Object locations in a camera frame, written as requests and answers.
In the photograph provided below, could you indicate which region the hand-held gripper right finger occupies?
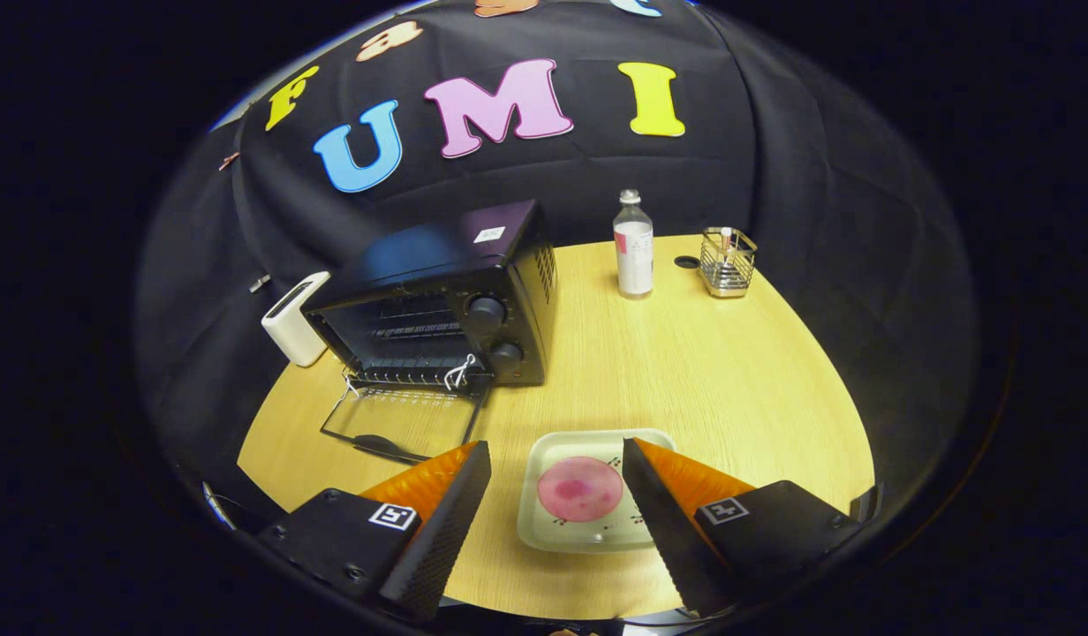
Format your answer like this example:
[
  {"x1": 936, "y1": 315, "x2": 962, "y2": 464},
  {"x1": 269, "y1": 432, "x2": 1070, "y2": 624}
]
[{"x1": 622, "y1": 437, "x2": 880, "y2": 617}]

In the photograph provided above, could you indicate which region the round pink food slice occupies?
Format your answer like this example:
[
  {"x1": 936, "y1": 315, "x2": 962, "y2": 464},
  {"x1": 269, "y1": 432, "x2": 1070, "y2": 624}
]
[{"x1": 536, "y1": 456, "x2": 624, "y2": 523}]

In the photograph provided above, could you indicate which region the black toaster oven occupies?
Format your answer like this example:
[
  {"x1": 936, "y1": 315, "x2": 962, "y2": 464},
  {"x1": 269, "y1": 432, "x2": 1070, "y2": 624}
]
[{"x1": 301, "y1": 199, "x2": 559, "y2": 466}]

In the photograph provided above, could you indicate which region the clear bottle with white label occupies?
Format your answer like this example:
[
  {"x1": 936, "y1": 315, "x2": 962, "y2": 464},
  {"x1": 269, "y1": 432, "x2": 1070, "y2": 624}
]
[{"x1": 613, "y1": 189, "x2": 655, "y2": 300}]

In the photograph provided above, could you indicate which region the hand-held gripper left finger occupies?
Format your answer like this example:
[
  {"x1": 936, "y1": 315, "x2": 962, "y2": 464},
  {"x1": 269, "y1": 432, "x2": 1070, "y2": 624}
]
[{"x1": 260, "y1": 441, "x2": 492, "y2": 622}]

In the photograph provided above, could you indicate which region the wire mesh holder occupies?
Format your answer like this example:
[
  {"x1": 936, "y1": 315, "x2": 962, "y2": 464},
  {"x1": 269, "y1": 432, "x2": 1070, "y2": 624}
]
[{"x1": 699, "y1": 227, "x2": 759, "y2": 299}]

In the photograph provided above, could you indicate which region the white toaster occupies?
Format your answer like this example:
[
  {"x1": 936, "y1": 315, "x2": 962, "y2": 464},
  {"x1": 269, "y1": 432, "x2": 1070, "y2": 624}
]
[{"x1": 261, "y1": 271, "x2": 332, "y2": 367}]

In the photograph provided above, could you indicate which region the square cream plate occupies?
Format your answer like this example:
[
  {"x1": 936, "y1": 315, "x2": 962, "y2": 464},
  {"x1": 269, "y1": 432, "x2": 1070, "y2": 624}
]
[{"x1": 517, "y1": 428, "x2": 677, "y2": 555}]

